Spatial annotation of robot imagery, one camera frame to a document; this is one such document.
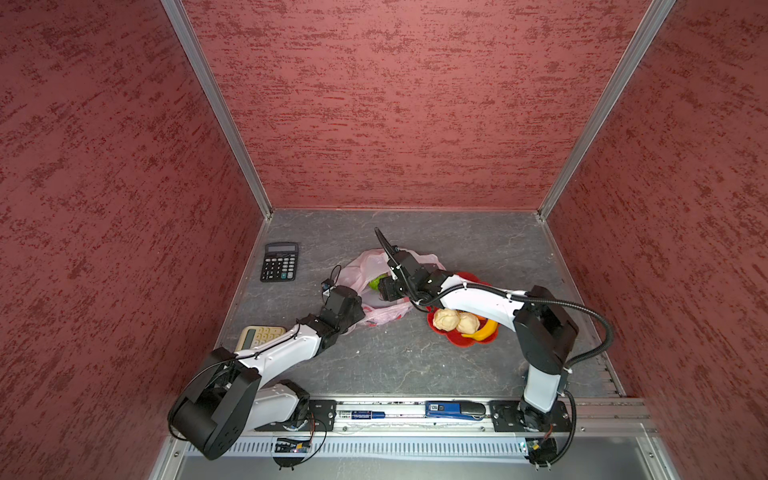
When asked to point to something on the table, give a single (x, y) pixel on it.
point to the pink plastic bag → (355, 276)
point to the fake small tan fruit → (467, 323)
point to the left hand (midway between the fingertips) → (360, 311)
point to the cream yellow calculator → (254, 335)
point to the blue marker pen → (358, 415)
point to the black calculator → (279, 262)
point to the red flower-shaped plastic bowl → (455, 337)
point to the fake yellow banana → (485, 333)
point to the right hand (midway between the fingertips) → (386, 289)
